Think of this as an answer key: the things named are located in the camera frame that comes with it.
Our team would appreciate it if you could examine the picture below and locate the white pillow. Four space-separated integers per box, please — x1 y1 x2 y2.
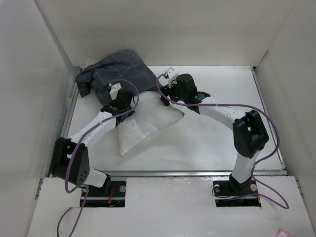
118 91 185 156

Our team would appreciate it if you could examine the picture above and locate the dark grey checked pillowcase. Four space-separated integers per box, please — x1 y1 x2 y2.
75 49 157 106

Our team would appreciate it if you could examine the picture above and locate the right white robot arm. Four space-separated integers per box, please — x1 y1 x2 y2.
157 73 269 195

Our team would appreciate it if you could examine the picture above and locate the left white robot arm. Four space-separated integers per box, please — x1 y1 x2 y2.
49 89 135 196

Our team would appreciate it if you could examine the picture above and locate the pink object at corner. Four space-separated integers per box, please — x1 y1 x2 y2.
276 228 292 237

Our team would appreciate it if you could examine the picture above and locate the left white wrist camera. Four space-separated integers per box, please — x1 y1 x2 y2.
109 82 122 100

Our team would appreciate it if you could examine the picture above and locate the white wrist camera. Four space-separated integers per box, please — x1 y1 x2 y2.
109 82 122 100
164 67 179 88

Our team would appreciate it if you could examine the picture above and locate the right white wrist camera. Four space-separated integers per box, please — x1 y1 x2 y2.
164 67 179 88

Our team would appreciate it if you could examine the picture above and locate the aluminium rail at table front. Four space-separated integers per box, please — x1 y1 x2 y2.
104 169 288 177

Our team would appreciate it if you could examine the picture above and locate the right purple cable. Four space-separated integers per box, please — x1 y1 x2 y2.
156 74 289 210

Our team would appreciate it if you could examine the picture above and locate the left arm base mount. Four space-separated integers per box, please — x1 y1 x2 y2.
79 180 126 208

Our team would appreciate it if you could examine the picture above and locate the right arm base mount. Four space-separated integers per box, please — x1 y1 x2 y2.
212 179 261 207

